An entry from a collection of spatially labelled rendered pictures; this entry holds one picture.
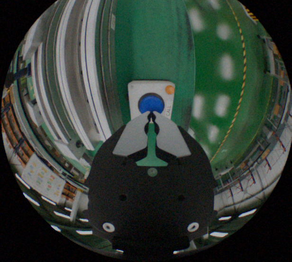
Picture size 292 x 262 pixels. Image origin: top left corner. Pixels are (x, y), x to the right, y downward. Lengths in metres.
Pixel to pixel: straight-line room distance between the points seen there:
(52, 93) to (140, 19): 0.29
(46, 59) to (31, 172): 3.06
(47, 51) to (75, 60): 0.14
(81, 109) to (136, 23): 0.22
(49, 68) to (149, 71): 0.28
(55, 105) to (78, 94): 0.12
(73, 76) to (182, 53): 0.23
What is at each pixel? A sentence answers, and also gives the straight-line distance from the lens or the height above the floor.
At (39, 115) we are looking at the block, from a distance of 0.49.
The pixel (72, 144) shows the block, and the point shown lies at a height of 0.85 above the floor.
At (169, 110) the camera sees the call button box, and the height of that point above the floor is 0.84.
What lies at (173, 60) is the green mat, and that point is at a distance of 0.21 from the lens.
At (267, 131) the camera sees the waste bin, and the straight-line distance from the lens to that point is 4.84.
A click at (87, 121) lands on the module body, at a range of 0.23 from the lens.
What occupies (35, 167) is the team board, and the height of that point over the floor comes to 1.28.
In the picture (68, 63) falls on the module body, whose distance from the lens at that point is 0.20.
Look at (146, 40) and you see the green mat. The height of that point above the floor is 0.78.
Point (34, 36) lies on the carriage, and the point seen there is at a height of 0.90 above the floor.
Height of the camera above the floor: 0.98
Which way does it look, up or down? 60 degrees down
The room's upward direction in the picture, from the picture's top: 176 degrees counter-clockwise
